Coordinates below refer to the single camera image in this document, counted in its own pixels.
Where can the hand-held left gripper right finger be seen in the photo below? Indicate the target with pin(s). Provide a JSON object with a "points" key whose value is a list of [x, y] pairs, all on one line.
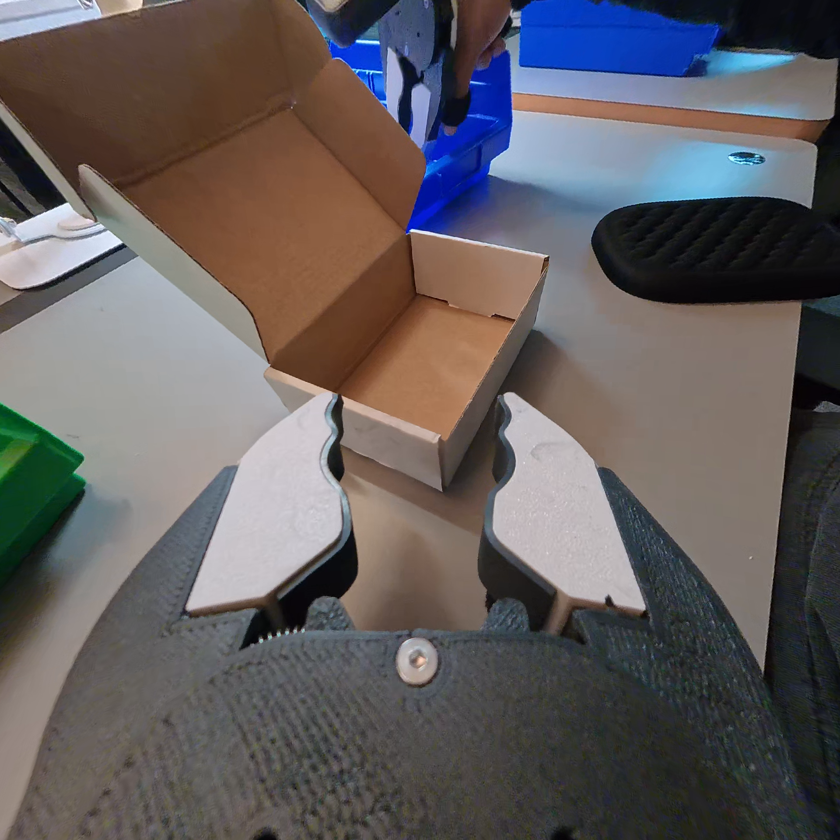
{"points": [[564, 525]]}

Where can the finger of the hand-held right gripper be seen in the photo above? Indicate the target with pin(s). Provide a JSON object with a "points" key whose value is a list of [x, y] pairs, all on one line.
{"points": [[428, 115], [398, 85]]}

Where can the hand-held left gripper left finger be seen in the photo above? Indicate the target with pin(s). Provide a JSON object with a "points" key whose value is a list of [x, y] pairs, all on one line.
{"points": [[269, 525]]}

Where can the blue plastic bin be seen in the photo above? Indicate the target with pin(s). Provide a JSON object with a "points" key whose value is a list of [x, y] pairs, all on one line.
{"points": [[459, 170], [590, 46]]}

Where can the white cardboard mailer box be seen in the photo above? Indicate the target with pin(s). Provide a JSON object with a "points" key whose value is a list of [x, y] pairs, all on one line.
{"points": [[262, 216]]}

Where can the green plastic bin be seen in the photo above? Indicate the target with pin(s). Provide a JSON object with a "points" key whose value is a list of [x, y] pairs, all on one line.
{"points": [[33, 485]]}

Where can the grey desk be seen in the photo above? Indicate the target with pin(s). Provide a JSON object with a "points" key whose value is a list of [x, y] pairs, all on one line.
{"points": [[656, 394]]}

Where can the person's right hand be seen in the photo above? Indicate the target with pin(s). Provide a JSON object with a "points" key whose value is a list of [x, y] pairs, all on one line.
{"points": [[479, 33]]}

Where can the black chair armrest pad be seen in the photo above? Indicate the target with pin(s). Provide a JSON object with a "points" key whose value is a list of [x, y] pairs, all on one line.
{"points": [[709, 249]]}

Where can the wooden board document stand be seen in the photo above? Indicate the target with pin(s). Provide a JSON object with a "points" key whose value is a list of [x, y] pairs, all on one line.
{"points": [[46, 262]]}

